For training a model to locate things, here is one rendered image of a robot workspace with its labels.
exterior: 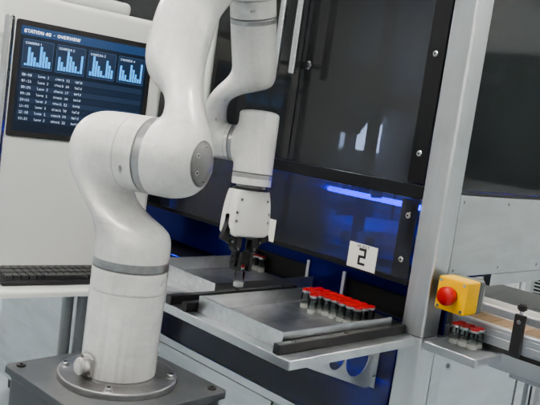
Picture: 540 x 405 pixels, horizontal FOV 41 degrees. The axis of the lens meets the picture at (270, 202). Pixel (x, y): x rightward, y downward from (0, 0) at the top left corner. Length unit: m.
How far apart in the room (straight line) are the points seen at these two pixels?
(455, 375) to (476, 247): 0.31
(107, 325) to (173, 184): 0.24
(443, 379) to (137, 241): 0.92
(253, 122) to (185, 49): 0.37
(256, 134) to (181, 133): 0.43
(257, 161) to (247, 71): 0.19
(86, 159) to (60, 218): 1.01
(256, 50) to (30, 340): 1.97
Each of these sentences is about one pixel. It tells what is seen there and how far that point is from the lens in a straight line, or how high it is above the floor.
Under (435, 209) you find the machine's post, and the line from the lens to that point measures 1.59.
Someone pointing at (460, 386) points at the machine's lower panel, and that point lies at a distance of 1.85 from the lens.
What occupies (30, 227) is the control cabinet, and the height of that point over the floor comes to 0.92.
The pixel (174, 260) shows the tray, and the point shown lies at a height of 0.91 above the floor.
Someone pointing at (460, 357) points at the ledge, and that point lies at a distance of 1.59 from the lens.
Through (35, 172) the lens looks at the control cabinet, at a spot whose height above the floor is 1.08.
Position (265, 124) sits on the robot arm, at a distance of 1.47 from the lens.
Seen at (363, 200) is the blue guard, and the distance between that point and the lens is 1.71.
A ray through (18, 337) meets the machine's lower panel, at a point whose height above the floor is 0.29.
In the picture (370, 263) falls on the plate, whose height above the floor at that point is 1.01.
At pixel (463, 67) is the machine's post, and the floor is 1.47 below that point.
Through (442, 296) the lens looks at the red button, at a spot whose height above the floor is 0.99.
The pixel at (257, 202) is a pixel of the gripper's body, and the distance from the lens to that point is 1.49.
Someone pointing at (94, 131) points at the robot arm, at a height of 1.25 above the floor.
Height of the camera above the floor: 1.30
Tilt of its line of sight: 6 degrees down
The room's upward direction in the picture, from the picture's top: 8 degrees clockwise
